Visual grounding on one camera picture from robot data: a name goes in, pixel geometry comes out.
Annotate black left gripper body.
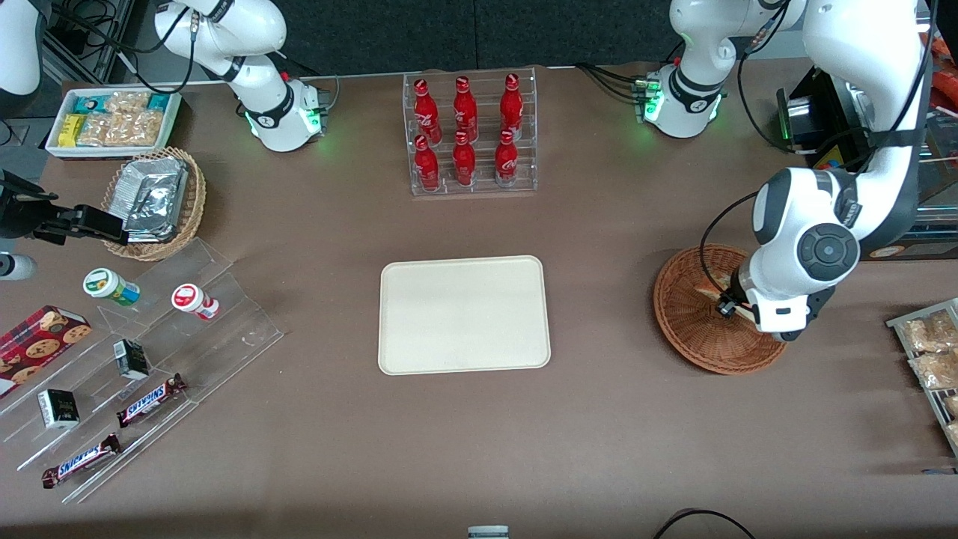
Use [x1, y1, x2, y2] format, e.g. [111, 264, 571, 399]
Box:
[730, 258, 752, 306]

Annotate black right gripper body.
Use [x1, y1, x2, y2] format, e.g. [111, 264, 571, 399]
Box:
[0, 171, 76, 244]

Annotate triangle sandwich with tomato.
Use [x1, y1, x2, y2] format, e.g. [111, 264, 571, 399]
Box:
[700, 278, 755, 319]

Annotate large brown wicker basket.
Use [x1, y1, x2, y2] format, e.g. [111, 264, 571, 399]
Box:
[653, 244, 789, 376]

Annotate small tan wicker basket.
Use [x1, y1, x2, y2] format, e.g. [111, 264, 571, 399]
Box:
[101, 147, 207, 262]

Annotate cream plastic tray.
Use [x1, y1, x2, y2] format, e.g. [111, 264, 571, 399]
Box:
[378, 255, 552, 376]

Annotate silver foil packet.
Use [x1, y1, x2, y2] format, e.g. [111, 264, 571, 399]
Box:
[120, 187, 186, 243]
[122, 156, 189, 201]

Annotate green and white jar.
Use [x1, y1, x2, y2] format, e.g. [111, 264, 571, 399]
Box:
[82, 267, 141, 308]

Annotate white rectangular snack bin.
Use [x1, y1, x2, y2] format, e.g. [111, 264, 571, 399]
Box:
[45, 87, 183, 160]

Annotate clear bag of nuts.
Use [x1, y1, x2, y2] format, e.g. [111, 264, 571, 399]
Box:
[77, 114, 113, 147]
[105, 91, 152, 117]
[109, 111, 165, 147]

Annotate red and white jar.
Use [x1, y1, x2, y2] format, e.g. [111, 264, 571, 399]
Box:
[171, 283, 221, 321]

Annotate red plaid cookie box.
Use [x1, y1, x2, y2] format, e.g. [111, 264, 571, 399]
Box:
[0, 305, 93, 398]

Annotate small black carton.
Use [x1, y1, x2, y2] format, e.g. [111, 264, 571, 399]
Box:
[37, 389, 81, 430]
[113, 339, 150, 381]

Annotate grey snack rack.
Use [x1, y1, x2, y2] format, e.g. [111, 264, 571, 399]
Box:
[886, 298, 958, 457]

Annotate clear acrylic stepped display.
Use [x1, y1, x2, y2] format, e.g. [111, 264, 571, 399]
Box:
[0, 238, 285, 505]

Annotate Snickers chocolate bar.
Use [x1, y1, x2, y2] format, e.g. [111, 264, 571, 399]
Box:
[116, 373, 188, 429]
[41, 433, 123, 490]

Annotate black food warmer yellow panel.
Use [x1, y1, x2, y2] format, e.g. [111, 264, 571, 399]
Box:
[776, 66, 958, 263]

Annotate steel warmer pan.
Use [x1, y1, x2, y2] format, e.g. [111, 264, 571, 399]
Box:
[846, 79, 881, 132]

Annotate red cola bottle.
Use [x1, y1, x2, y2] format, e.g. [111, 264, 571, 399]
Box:
[413, 135, 441, 192]
[500, 73, 524, 139]
[413, 79, 442, 144]
[453, 76, 479, 141]
[494, 129, 519, 188]
[452, 131, 477, 186]

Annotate clear acrylic bottle rack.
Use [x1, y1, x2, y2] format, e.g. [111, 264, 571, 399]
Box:
[403, 67, 539, 198]

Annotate red skewered food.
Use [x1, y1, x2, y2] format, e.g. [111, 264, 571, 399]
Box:
[928, 34, 958, 121]

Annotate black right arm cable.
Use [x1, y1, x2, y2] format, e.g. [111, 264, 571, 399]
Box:
[45, 0, 204, 95]

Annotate black looped cable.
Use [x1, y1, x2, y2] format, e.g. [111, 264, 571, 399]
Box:
[653, 508, 757, 539]

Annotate black left base cables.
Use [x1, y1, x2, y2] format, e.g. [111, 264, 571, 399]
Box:
[575, 62, 649, 103]

